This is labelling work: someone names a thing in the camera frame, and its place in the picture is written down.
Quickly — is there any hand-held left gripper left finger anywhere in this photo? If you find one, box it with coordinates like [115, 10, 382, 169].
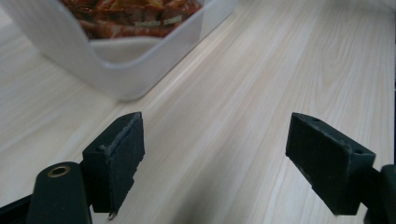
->
[81, 111, 146, 220]

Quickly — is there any red printed snack packet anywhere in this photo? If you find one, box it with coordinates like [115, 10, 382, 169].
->
[59, 0, 205, 41]

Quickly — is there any white translucent plastic container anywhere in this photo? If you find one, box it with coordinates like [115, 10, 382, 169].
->
[0, 0, 240, 102]

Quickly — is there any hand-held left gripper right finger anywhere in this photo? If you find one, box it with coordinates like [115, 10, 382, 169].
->
[285, 111, 377, 217]

